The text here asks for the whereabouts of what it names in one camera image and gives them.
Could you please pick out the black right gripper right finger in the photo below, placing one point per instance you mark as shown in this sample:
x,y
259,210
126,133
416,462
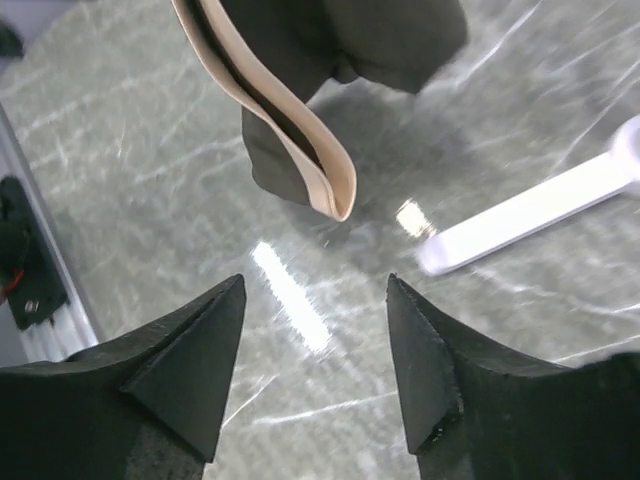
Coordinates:
x,y
473,408

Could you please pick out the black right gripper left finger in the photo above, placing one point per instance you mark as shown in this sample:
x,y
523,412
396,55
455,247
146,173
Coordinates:
x,y
147,405

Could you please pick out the dark grey boxer underwear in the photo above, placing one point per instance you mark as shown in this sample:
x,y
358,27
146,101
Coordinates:
x,y
272,57

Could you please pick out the white drying rack stand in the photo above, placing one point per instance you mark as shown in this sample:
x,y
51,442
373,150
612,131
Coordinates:
x,y
611,173

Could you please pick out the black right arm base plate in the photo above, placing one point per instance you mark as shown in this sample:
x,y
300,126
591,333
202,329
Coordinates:
x,y
30,282

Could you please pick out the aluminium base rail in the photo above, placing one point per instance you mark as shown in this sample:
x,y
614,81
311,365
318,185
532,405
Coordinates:
x,y
72,327

